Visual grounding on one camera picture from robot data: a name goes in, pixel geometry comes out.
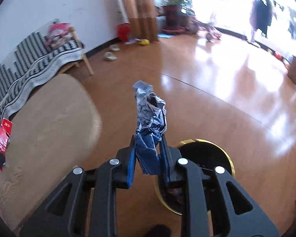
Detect red bag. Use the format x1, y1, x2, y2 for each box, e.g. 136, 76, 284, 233
117, 23, 132, 42

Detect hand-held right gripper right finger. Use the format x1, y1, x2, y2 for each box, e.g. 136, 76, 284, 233
158, 136, 280, 237

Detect pink plush cushion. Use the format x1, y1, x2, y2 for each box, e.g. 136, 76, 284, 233
45, 20, 72, 50

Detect silver blue wrapper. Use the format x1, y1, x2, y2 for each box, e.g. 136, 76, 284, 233
132, 80, 168, 176

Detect red cardboard box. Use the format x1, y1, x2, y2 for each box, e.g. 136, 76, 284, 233
0, 118, 13, 173

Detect wooden sofa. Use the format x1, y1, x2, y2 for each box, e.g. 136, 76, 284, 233
57, 27, 95, 76

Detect potted plant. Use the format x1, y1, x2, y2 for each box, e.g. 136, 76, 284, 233
160, 0, 194, 34

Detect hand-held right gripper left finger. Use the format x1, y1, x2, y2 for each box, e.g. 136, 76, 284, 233
20, 134, 137, 237

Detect black and white striped blanket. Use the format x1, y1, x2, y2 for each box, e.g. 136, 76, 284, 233
0, 31, 84, 134

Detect pink toy tricycle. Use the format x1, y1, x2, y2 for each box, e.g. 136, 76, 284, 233
189, 11, 224, 41

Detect black gold-rimmed trash bin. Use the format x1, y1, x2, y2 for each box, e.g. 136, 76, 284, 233
154, 139, 236, 216

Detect pair of slippers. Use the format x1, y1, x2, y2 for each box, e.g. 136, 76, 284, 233
104, 44, 121, 62

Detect hanging dark clothes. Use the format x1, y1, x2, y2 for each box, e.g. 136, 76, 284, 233
249, 0, 279, 42

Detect brown curtain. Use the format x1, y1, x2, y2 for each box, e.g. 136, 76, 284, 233
117, 0, 159, 42

